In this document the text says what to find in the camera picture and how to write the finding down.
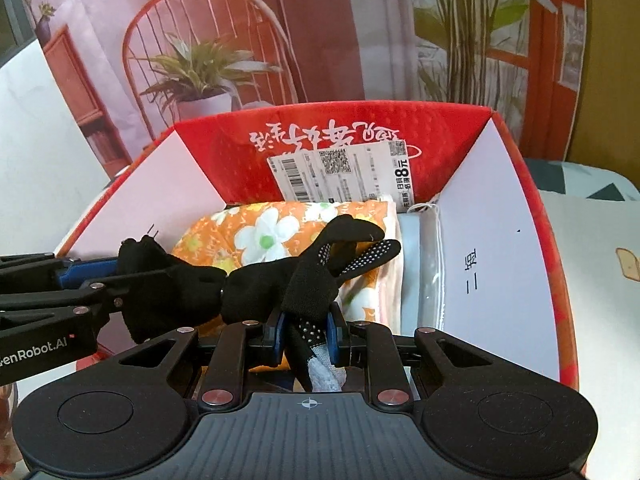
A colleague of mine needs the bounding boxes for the clear packet with blue cloth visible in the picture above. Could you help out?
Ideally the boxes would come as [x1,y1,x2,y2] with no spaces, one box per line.
[397,202,446,336]

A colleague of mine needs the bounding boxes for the wall poster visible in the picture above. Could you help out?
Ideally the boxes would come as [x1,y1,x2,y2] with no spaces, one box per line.
[15,0,588,181]

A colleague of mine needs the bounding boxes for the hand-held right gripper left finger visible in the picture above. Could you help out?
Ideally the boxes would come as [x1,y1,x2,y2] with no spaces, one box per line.
[116,311,290,411]

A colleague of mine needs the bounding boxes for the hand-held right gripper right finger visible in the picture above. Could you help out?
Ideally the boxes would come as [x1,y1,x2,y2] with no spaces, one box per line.
[325,311,494,409]

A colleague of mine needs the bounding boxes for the black dotted glove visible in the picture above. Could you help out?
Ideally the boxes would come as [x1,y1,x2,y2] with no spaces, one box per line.
[118,214,387,345]
[282,239,403,393]

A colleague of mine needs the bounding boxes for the orange floral cloth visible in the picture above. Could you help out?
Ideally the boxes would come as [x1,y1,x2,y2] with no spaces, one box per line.
[172,199,407,376]

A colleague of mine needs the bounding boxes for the white marble board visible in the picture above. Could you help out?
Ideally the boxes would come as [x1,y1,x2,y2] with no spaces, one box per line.
[0,40,113,261]

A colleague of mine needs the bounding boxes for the wooden wall panel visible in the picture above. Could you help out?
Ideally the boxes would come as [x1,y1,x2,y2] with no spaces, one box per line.
[565,0,640,181]

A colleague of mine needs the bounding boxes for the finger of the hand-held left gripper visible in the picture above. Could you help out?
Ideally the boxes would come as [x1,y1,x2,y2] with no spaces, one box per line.
[0,279,127,329]
[0,252,123,293]

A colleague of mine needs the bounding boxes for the red strawberry cardboard box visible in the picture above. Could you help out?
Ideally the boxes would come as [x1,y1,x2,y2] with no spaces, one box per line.
[52,101,581,393]

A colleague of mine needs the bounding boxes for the dark window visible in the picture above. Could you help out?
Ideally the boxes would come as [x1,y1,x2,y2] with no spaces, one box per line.
[0,0,38,68]

